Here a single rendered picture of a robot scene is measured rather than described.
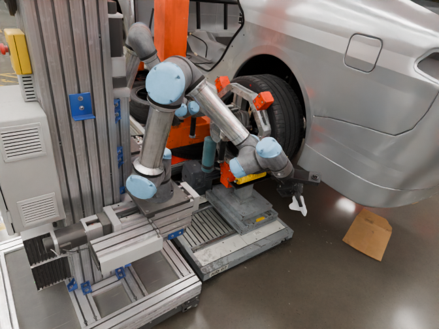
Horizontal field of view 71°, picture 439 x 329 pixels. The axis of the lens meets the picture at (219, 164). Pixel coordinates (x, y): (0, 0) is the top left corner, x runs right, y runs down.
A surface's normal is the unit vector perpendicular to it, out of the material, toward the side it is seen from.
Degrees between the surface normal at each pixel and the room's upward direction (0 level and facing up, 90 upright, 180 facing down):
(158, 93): 83
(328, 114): 90
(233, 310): 0
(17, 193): 90
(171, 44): 90
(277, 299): 0
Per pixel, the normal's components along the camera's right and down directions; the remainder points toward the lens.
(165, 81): -0.14, 0.40
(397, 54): -0.82, 0.21
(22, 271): 0.12, -0.84
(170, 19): 0.56, 0.49
